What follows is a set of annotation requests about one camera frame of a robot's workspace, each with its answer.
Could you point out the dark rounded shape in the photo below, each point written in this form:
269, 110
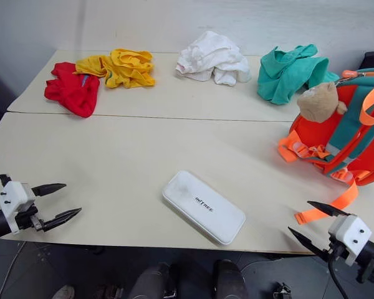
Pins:
154, 281
230, 280

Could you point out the white shoe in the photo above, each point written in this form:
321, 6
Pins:
64, 292

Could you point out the beige plush bear toy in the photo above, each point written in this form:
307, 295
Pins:
319, 102

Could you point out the white cloth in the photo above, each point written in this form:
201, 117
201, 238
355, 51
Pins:
212, 59

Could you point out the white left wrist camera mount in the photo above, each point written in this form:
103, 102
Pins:
15, 193

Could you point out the yellow cloth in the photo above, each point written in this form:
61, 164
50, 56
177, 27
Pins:
126, 70

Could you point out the white rectangular case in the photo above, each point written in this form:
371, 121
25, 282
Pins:
202, 207

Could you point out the teal cloth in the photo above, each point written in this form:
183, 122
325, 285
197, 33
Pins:
283, 76

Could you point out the red cloth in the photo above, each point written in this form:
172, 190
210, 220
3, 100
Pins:
73, 90

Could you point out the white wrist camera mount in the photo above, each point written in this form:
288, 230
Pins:
352, 232
15, 193

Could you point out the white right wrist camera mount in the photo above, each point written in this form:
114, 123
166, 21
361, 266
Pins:
352, 232

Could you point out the small black metal object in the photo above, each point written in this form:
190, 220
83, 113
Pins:
282, 291

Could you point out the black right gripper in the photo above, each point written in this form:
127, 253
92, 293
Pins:
336, 250

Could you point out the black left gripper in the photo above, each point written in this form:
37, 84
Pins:
26, 219

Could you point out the orange and teal backpack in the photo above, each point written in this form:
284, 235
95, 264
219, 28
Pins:
346, 146

